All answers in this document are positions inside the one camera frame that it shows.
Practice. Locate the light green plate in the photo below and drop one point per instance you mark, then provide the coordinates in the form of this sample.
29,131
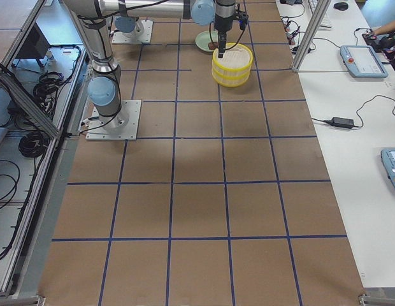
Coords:
203,38

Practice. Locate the aluminium frame post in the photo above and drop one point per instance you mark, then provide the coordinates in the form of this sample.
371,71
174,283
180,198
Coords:
305,43

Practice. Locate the teach pendant near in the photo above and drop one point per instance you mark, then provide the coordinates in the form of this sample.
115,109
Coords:
388,160

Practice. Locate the teach pendant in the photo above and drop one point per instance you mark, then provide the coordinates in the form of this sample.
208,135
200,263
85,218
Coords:
362,62
388,160

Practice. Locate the black computer mouse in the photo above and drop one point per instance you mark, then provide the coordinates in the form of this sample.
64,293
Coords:
340,6

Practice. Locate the brown paper table mat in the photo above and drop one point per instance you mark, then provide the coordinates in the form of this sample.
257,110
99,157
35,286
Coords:
223,199

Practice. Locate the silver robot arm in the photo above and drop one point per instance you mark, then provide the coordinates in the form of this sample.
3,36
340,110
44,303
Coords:
220,13
91,19

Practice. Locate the teach pendant far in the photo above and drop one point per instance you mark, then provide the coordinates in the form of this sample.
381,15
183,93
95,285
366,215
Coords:
362,62

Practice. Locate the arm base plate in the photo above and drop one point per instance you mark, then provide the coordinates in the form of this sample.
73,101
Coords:
123,127
140,35

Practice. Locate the white keyboard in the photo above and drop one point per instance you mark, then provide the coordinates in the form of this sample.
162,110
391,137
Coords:
319,8

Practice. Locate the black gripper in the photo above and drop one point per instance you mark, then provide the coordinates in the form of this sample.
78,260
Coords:
222,22

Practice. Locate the black power adapter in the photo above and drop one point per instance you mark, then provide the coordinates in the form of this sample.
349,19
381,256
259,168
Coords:
340,122

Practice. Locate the brown bun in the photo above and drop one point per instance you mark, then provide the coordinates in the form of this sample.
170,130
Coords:
212,45

